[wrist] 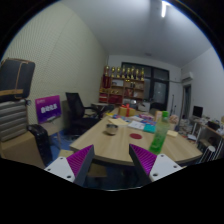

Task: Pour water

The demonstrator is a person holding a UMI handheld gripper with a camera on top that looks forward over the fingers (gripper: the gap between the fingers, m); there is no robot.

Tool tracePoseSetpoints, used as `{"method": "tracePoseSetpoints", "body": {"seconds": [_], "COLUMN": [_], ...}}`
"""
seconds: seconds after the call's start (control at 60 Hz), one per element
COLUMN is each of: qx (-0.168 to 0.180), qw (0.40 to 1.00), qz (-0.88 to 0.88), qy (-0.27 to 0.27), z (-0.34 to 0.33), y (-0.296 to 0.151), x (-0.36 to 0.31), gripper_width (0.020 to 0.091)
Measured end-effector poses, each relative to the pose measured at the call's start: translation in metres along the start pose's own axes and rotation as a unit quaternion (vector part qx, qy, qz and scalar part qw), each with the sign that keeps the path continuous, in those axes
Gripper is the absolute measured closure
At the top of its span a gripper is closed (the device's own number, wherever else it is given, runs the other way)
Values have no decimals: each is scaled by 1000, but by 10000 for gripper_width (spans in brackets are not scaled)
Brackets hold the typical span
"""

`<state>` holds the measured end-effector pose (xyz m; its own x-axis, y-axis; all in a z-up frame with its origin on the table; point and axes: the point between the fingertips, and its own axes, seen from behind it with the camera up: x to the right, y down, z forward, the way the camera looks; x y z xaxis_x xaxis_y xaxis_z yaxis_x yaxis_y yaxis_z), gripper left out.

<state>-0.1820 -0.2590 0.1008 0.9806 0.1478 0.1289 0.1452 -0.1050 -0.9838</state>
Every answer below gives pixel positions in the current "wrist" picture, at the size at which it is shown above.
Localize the cluttered side desk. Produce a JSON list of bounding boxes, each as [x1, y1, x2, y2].
[[191, 118, 224, 158]]

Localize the cream book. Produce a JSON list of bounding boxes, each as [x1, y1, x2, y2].
[[108, 117, 129, 127]]

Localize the silver ribbed suitcase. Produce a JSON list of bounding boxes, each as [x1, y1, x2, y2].
[[0, 99, 29, 143]]

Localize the small round side table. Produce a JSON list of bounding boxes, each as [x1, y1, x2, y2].
[[90, 102, 109, 116]]

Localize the wooden shelf unit with trophies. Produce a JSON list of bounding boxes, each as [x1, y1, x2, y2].
[[98, 65, 146, 106]]

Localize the black office chair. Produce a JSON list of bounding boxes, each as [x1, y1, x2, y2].
[[65, 92, 101, 134]]

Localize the white wall air conditioner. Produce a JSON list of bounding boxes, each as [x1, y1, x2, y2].
[[180, 71, 194, 82]]

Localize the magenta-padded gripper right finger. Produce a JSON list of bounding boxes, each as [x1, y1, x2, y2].
[[128, 143, 184, 187]]

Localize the orange carton box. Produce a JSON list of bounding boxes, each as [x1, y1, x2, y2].
[[153, 110, 163, 123]]

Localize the pale yellow book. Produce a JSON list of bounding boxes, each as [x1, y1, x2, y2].
[[166, 129, 179, 138]]

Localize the white paper booklet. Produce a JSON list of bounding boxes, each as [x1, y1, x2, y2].
[[127, 120, 146, 131]]

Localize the green tea drink bottle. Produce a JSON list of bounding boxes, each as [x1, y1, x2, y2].
[[148, 110, 171, 155]]

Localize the small steel cup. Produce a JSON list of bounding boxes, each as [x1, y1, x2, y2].
[[105, 123, 119, 136]]

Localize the purple sign board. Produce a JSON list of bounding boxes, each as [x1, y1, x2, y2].
[[34, 95, 63, 124]]

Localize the ceiling tube light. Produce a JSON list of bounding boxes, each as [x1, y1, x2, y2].
[[161, 0, 172, 18]]

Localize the yellow gift box, red ribbon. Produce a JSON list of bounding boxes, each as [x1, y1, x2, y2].
[[118, 103, 137, 118]]

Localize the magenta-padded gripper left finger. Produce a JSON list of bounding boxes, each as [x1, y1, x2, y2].
[[44, 144, 96, 188]]

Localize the potted pink flowers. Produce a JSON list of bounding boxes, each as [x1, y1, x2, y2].
[[168, 114, 180, 131]]

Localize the brown cardboard box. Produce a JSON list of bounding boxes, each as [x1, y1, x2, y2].
[[0, 131, 46, 169]]

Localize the black computer monitor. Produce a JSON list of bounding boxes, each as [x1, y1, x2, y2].
[[192, 105, 204, 119]]

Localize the white stool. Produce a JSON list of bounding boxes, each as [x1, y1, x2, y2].
[[198, 145, 217, 164]]

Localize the teal book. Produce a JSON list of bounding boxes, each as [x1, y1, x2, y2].
[[143, 123, 157, 134]]

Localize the black bag with tan trim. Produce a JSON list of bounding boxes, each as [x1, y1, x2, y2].
[[0, 58, 36, 103]]

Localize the black hard suitcase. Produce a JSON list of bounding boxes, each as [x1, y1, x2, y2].
[[27, 123, 54, 167]]

